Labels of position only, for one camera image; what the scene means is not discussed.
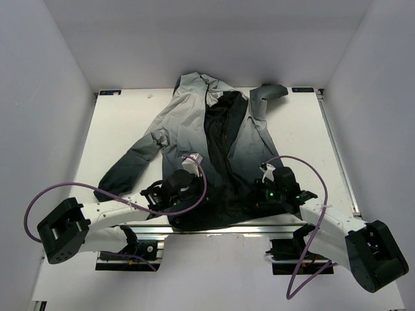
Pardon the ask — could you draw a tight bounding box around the grey gradient zip jacket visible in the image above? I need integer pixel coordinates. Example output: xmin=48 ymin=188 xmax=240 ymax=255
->
xmin=94 ymin=73 xmax=288 ymax=231

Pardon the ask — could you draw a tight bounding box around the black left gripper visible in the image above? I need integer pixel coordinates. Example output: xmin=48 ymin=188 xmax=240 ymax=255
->
xmin=170 ymin=170 xmax=219 ymax=206

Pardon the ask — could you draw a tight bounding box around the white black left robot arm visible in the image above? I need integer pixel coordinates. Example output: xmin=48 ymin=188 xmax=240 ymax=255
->
xmin=37 ymin=168 xmax=208 ymax=264

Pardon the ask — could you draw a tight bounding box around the aluminium right table rail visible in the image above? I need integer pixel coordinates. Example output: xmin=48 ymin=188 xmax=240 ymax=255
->
xmin=315 ymin=89 xmax=362 ymax=219

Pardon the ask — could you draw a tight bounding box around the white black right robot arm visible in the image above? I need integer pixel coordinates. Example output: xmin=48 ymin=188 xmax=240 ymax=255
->
xmin=255 ymin=163 xmax=409 ymax=293

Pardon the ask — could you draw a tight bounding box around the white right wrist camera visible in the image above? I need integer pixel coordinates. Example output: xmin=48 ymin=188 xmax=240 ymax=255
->
xmin=260 ymin=163 xmax=276 ymax=183

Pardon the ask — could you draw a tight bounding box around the blue table label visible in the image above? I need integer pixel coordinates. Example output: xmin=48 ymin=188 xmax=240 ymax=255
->
xmin=99 ymin=89 xmax=121 ymax=96
xmin=291 ymin=87 xmax=314 ymax=93

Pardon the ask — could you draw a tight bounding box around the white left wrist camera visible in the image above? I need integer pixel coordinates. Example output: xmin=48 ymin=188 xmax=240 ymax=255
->
xmin=182 ymin=153 xmax=203 ymax=178

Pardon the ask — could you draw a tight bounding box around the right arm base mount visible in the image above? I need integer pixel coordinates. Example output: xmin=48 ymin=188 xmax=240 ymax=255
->
xmin=265 ymin=239 xmax=327 ymax=275

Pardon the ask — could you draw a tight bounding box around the aluminium table rail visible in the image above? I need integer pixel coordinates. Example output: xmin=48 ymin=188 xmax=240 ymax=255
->
xmin=58 ymin=223 xmax=369 ymax=236
xmin=315 ymin=89 xmax=362 ymax=219

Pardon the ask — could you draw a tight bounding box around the aluminium front table rail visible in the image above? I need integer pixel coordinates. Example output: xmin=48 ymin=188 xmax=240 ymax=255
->
xmin=58 ymin=223 xmax=369 ymax=236

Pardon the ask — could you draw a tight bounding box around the left blue table label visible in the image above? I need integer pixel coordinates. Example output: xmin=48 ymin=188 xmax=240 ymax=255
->
xmin=99 ymin=89 xmax=121 ymax=96

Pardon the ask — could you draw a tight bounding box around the right blue table label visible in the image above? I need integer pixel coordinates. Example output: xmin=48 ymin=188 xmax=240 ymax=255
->
xmin=291 ymin=87 xmax=314 ymax=93

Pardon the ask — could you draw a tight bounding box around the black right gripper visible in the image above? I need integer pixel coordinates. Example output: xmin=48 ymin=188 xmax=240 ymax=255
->
xmin=242 ymin=178 xmax=286 ymax=208

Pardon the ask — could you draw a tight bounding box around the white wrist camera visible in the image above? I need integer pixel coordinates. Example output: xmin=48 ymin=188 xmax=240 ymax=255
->
xmin=182 ymin=153 xmax=203 ymax=178
xmin=260 ymin=163 xmax=276 ymax=183

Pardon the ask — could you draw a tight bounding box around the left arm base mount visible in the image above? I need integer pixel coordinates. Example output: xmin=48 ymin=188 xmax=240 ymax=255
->
xmin=95 ymin=236 xmax=164 ymax=272

